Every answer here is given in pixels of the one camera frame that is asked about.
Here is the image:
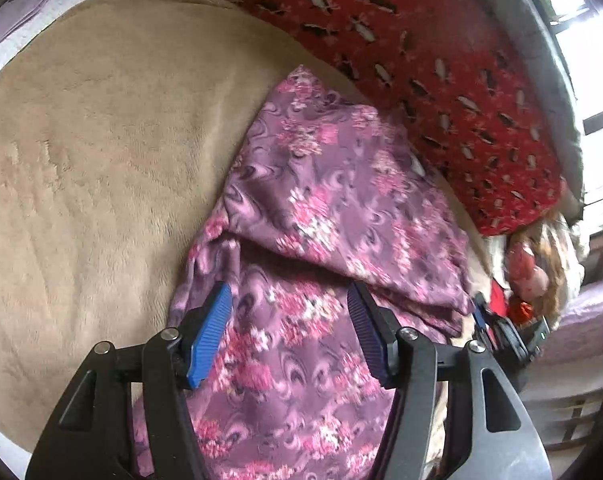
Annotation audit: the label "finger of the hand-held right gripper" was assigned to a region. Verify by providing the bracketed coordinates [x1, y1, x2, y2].
[470, 292, 499, 348]

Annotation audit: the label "purple floral pants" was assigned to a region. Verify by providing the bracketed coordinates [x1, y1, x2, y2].
[132, 64, 475, 480]

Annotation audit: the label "barred window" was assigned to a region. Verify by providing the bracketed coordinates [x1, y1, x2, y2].
[526, 0, 603, 281]

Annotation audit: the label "doll in plastic bag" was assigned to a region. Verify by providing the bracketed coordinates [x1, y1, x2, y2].
[504, 212, 585, 326]

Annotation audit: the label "lavender cloth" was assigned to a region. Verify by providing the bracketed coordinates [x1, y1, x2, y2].
[541, 282, 603, 368]

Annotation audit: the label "red patterned blanket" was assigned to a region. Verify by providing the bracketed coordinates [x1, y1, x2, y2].
[182, 0, 567, 237]

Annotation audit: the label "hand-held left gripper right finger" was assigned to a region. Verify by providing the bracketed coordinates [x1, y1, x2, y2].
[347, 281, 552, 480]

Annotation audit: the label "wooden frame furniture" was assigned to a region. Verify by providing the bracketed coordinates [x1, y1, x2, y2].
[519, 380, 603, 453]

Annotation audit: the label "beige fleece blanket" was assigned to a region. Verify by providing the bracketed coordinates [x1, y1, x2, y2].
[0, 0, 482, 456]

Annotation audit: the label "orange-red small item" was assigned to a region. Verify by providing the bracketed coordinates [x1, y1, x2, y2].
[510, 296, 535, 325]

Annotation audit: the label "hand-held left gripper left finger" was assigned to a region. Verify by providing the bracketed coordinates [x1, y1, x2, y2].
[26, 281, 232, 480]

